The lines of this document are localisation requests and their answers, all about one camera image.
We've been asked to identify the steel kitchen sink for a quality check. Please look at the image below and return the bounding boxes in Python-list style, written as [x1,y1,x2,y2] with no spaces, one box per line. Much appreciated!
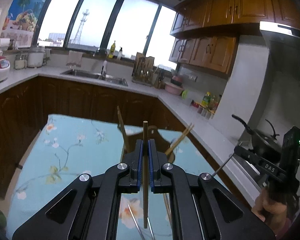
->
[61,69,128,87]

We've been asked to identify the steel chopstick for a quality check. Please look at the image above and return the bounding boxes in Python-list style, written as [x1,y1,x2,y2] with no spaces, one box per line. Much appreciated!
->
[211,153,235,177]
[127,203,147,240]
[148,220,155,240]

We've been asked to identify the black frying pan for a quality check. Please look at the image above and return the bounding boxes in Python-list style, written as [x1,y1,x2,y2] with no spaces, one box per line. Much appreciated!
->
[231,114,282,164]

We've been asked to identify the wooden upper cabinets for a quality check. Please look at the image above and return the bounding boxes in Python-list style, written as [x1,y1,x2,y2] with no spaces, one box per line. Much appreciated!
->
[169,0,300,77]

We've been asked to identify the dish drying rack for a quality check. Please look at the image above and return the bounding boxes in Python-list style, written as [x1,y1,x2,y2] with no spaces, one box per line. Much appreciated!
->
[132,53,164,89]

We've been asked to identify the blue floral tablecloth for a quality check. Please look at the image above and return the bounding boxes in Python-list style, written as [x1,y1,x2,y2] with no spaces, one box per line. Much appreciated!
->
[6,113,228,240]

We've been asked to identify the white rice cooker pot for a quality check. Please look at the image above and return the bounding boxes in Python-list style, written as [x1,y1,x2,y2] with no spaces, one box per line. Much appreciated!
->
[27,45,45,68]

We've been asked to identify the wooden lower cabinets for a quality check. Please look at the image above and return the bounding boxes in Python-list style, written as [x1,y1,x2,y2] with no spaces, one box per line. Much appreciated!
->
[0,76,253,205]

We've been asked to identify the yellow green drink bottle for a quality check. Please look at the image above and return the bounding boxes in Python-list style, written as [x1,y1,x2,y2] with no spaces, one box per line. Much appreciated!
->
[202,92,211,108]

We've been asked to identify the person's right hand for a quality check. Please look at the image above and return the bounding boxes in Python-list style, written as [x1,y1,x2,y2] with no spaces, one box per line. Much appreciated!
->
[251,187,291,239]

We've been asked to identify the yellow oil bottle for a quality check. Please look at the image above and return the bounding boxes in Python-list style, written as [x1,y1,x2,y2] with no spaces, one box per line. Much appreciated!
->
[108,42,116,59]

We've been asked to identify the range hood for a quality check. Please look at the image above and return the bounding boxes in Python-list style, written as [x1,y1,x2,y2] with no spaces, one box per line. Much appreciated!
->
[260,21,300,81]

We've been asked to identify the wooden utensil holder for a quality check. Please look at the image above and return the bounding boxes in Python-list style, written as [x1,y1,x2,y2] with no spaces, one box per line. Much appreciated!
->
[117,105,176,163]

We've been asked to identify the wooden cabinets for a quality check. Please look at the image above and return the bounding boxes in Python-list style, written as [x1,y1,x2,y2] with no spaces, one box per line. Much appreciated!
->
[0,76,253,205]
[169,0,300,77]

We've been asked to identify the white spray bottle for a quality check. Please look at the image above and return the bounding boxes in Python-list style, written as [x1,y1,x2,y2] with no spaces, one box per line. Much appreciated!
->
[117,47,122,60]

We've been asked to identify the pink basin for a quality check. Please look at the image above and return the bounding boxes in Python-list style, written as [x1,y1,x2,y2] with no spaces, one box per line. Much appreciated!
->
[164,82,184,95]

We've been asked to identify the steel kitchen faucet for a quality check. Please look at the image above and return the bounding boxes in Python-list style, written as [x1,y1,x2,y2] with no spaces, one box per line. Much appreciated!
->
[92,47,109,75]

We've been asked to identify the fruit poster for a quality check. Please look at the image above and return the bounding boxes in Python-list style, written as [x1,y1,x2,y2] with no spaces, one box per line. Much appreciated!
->
[0,0,45,48]

